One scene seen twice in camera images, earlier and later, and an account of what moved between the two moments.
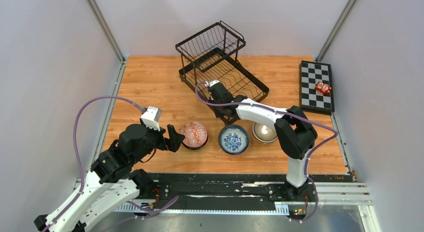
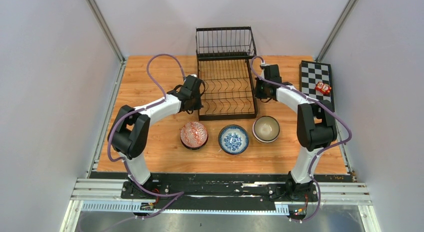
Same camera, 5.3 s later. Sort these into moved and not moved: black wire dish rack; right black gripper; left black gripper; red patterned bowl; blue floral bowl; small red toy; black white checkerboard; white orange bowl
Moved: left black gripper; right black gripper; black wire dish rack
Not moved: blue floral bowl; red patterned bowl; white orange bowl; black white checkerboard; small red toy
